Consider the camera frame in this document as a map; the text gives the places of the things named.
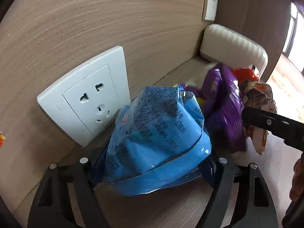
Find upper white wall socket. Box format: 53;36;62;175
202;0;218;21

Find lower white wall socket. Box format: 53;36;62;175
37;46;130;147

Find orange fluffy blanket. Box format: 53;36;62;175
267;55;304;123

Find purple snack bag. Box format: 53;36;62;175
181;62;246;153

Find cartoon stickers on wall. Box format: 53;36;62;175
0;132;6;147

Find window with dark frame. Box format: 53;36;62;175
282;3;304;75

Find person right hand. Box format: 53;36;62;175
290;153;304;202

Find beige patterned snack bag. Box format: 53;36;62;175
242;80;277;155

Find red white snack bag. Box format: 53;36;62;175
232;65;259;83

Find white wall socket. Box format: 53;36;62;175
37;46;130;147
202;0;218;21

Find blue snack bag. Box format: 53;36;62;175
103;86;211;196

